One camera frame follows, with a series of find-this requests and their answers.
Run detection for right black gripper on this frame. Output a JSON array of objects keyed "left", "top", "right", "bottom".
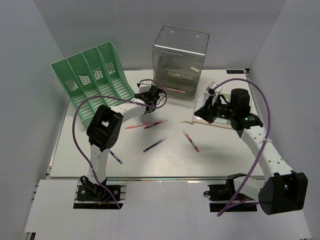
[{"left": 194, "top": 95, "right": 237, "bottom": 124}]

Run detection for red orange highlighter pen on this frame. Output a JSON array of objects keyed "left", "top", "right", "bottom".
[{"left": 125, "top": 122, "right": 151, "bottom": 130}]

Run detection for beige eraser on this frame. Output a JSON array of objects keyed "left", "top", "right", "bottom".
[{"left": 190, "top": 66, "right": 200, "bottom": 73}]

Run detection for clear plastic drawer cabinet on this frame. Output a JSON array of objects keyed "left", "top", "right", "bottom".
[{"left": 152, "top": 24, "right": 210, "bottom": 101}]

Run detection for blue pen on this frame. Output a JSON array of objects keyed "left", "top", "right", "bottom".
[{"left": 109, "top": 150, "right": 123, "bottom": 165}]

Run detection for yellow highlighter pen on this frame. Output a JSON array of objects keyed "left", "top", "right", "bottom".
[{"left": 169, "top": 73, "right": 192, "bottom": 79}]

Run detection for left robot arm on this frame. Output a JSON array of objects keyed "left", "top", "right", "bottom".
[{"left": 86, "top": 85, "right": 164, "bottom": 200}]

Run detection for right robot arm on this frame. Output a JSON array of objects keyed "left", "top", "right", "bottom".
[{"left": 194, "top": 88, "right": 308, "bottom": 215}]

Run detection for plastic sleeve with printed sheets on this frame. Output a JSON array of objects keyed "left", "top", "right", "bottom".
[{"left": 193, "top": 88, "right": 253, "bottom": 126}]

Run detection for dark purple pen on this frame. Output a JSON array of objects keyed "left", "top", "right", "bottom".
[{"left": 143, "top": 137, "right": 167, "bottom": 153}]

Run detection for small blue label sticker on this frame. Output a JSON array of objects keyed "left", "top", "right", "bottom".
[{"left": 226, "top": 69, "right": 244, "bottom": 75}]

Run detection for green plastic file organizer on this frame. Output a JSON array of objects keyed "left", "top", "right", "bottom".
[{"left": 51, "top": 41, "right": 135, "bottom": 128}]

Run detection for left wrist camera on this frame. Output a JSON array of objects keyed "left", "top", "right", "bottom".
[{"left": 137, "top": 80, "right": 152, "bottom": 94}]

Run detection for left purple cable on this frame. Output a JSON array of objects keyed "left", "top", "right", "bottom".
[{"left": 71, "top": 78, "right": 168, "bottom": 210}]

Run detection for purple cable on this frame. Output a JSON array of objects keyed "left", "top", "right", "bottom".
[
  {"left": 71, "top": 78, "right": 168, "bottom": 210},
  {"left": 216, "top": 78, "right": 271, "bottom": 217}
]

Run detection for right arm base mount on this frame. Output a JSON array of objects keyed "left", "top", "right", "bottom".
[{"left": 203, "top": 173, "right": 258, "bottom": 213}]

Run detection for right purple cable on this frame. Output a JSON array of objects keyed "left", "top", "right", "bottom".
[{"left": 216, "top": 78, "right": 271, "bottom": 217}]

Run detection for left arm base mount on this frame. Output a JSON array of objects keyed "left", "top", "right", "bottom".
[{"left": 73, "top": 175, "right": 126, "bottom": 210}]

